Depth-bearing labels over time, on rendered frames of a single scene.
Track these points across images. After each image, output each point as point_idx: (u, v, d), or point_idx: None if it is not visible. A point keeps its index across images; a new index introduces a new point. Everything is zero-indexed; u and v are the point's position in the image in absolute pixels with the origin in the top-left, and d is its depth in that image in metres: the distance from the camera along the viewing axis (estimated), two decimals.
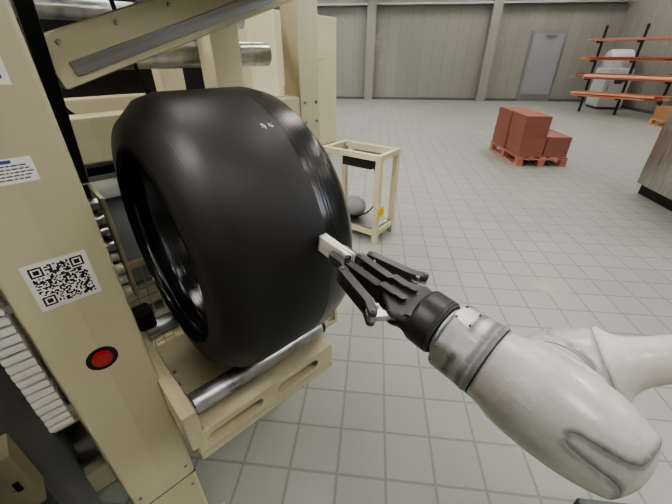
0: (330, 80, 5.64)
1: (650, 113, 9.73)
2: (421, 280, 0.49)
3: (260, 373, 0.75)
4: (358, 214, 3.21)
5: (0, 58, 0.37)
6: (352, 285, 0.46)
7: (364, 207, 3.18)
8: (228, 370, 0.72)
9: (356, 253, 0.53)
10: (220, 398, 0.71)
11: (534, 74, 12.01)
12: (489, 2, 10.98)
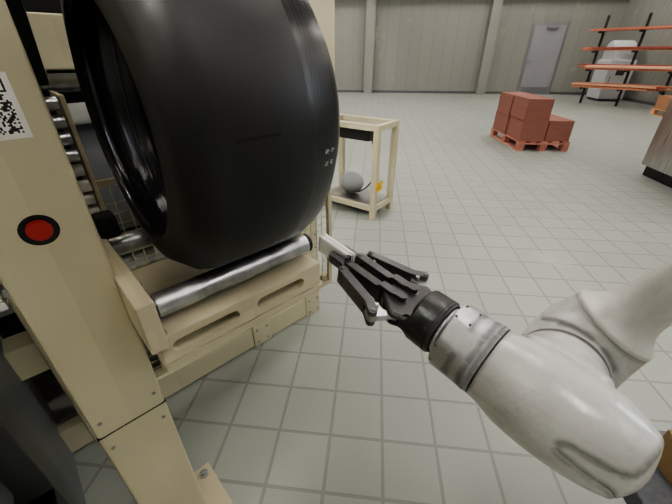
0: None
1: (652, 104, 9.64)
2: (421, 280, 0.49)
3: None
4: (356, 190, 3.12)
5: None
6: (352, 285, 0.46)
7: (361, 182, 3.09)
8: (209, 295, 0.63)
9: (356, 253, 0.53)
10: (178, 283, 0.62)
11: (535, 67, 11.92)
12: None
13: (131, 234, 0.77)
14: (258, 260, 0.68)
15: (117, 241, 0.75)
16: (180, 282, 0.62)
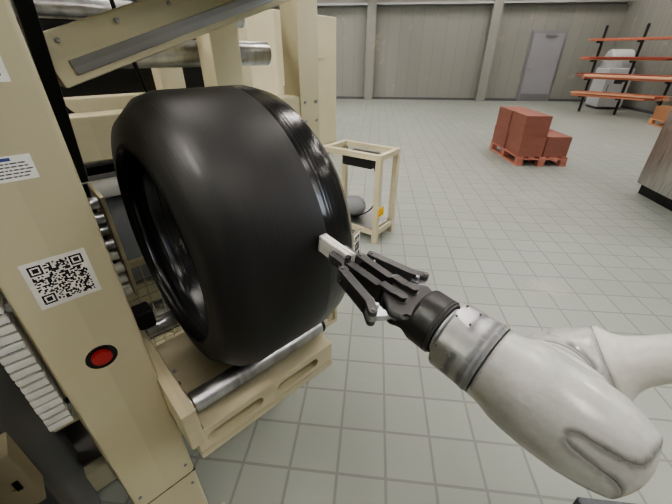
0: (330, 80, 5.64)
1: (650, 113, 9.73)
2: (421, 280, 0.49)
3: None
4: (358, 213, 3.21)
5: None
6: (352, 285, 0.46)
7: (363, 206, 3.18)
8: None
9: (356, 253, 0.53)
10: (213, 380, 0.69)
11: (534, 74, 12.01)
12: (489, 2, 10.98)
13: (166, 323, 0.86)
14: (281, 356, 0.78)
15: (154, 332, 0.84)
16: (216, 380, 0.69)
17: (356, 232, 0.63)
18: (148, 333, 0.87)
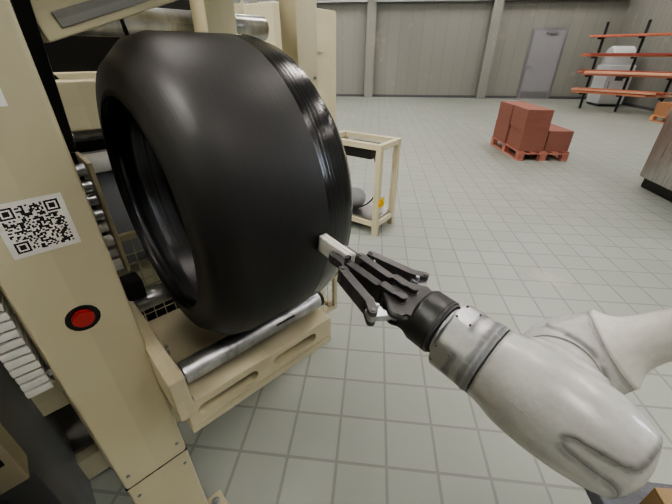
0: (330, 74, 5.60)
1: (651, 110, 9.69)
2: (421, 280, 0.49)
3: None
4: (358, 205, 3.17)
5: None
6: (352, 285, 0.46)
7: (364, 198, 3.15)
8: (226, 346, 0.67)
9: (356, 253, 0.53)
10: None
11: (535, 72, 11.97)
12: None
13: (151, 289, 0.84)
14: None
15: None
16: None
17: None
18: (139, 305, 0.79)
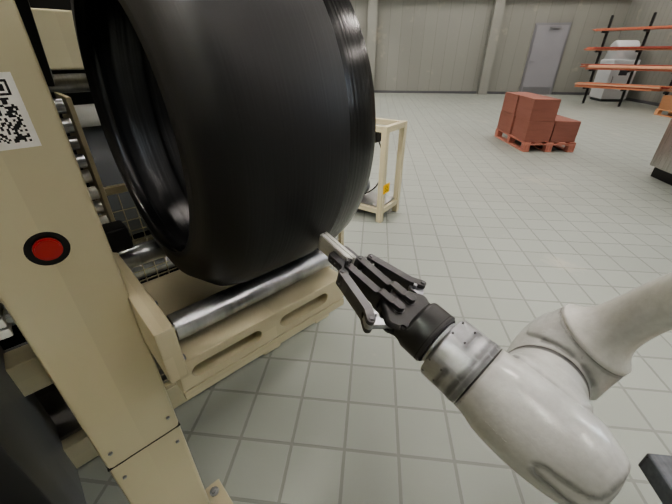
0: None
1: (656, 105, 9.59)
2: (418, 288, 0.50)
3: (249, 279, 0.61)
4: None
5: None
6: (352, 290, 0.46)
7: (368, 184, 3.05)
8: None
9: (356, 255, 0.53)
10: (204, 308, 0.55)
11: (537, 67, 11.87)
12: None
13: (148, 258, 0.72)
14: (282, 289, 0.65)
15: (133, 266, 0.71)
16: (208, 310, 0.55)
17: None
18: None
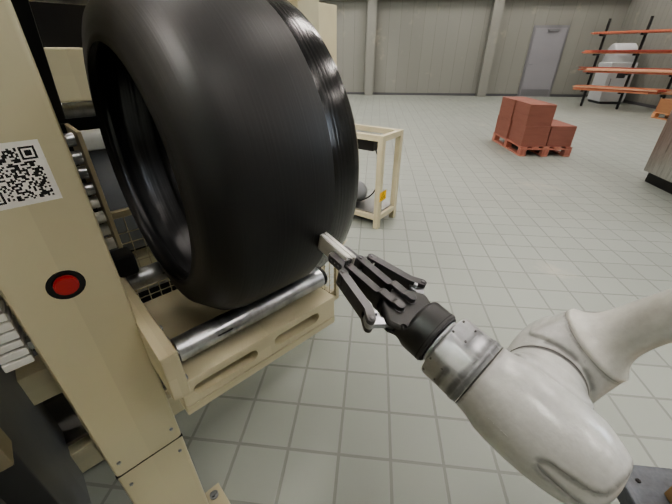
0: None
1: (653, 107, 9.65)
2: (419, 287, 0.50)
3: (254, 319, 0.66)
4: (359, 198, 3.13)
5: None
6: (352, 290, 0.46)
7: (365, 191, 3.10)
8: (216, 316, 0.64)
9: (356, 255, 0.53)
10: (209, 347, 0.62)
11: (536, 69, 11.92)
12: None
13: None
14: None
15: None
16: (210, 346, 0.62)
17: None
18: None
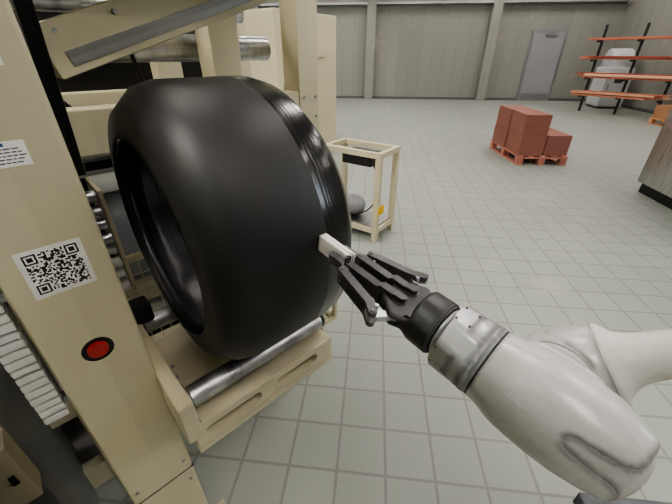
0: (330, 78, 5.63)
1: (650, 112, 9.72)
2: (421, 281, 0.49)
3: None
4: (358, 212, 3.20)
5: None
6: (352, 285, 0.46)
7: (363, 205, 3.18)
8: (235, 381, 0.71)
9: (356, 253, 0.53)
10: (209, 372, 0.70)
11: (534, 74, 12.00)
12: (489, 1, 10.97)
13: (163, 316, 0.85)
14: (278, 345, 0.76)
15: (151, 325, 0.83)
16: (211, 371, 0.70)
17: None
18: (147, 330, 0.86)
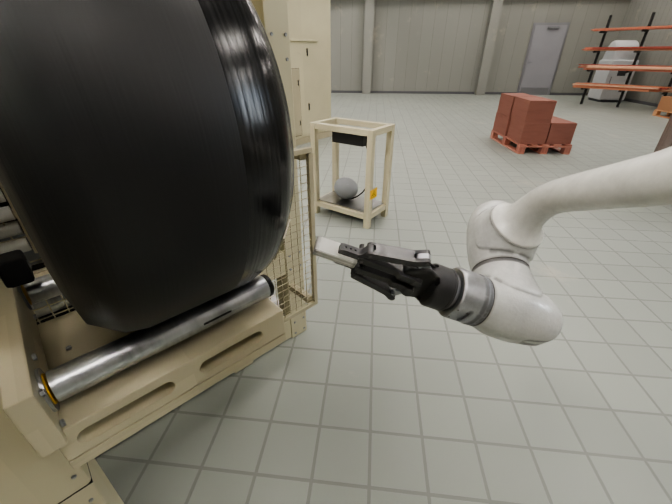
0: (324, 65, 5.42)
1: (654, 105, 9.50)
2: (424, 262, 0.52)
3: None
4: (350, 197, 2.99)
5: None
6: (369, 287, 0.58)
7: (355, 189, 2.96)
8: (125, 353, 0.48)
9: (355, 255, 0.52)
10: None
11: (535, 67, 11.78)
12: None
13: None
14: None
15: (32, 280, 0.62)
16: None
17: (287, 230, 0.50)
18: (35, 302, 0.62)
